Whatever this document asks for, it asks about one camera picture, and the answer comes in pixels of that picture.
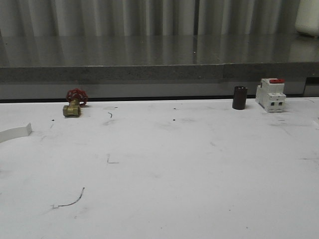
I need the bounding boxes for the white half pipe clamp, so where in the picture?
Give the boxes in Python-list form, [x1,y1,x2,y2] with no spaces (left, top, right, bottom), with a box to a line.
[0,123,32,143]

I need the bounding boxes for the dark brown cylinder coupling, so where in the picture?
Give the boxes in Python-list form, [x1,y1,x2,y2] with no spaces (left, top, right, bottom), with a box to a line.
[232,86,248,110]

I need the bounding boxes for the brass valve red handwheel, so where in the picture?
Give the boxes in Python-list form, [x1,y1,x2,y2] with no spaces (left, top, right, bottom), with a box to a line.
[63,88,88,117]

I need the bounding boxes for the grey stone countertop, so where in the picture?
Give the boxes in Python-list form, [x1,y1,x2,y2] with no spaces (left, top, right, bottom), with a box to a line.
[0,34,319,85]

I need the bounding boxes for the white rice cooker appliance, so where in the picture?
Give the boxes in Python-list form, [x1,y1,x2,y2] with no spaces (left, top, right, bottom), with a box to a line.
[295,0,319,37]

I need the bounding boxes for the white circuit breaker red switch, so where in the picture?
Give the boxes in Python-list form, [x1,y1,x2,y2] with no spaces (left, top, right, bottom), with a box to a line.
[255,78,286,113]

